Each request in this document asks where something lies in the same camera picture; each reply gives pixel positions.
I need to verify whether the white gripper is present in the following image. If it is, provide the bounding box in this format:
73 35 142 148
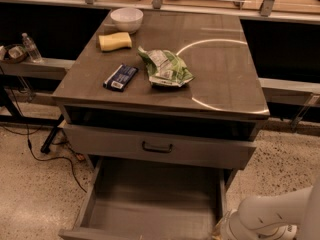
212 210 297 240

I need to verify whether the blue snack bar wrapper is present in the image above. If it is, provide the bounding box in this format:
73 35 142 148
103 64 138 92

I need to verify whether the black stand leg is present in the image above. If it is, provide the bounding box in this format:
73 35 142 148
40 116 64 154

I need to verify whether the grey top drawer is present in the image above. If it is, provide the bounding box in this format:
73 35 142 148
63 123 256 169

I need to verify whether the yellow sponge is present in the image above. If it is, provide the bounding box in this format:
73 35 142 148
99 32 132 51

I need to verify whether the clear plastic water bottle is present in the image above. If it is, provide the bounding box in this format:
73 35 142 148
22 33 42 63

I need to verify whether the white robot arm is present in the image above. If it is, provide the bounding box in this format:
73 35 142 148
212 179 320 240

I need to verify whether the grey drawer cabinet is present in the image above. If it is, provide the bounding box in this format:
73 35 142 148
52 9 271 212

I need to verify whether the green chip bag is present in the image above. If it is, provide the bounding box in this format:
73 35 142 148
138 46 194 87

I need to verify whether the black floor cable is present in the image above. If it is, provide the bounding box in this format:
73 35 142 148
0 67 88 194

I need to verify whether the dark basket with items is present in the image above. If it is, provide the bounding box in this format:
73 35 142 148
0 44 28 64

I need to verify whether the grey drawer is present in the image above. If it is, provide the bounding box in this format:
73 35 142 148
59 157 232 240
63 123 256 169

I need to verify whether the white bowl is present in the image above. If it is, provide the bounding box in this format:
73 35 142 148
111 8 144 34

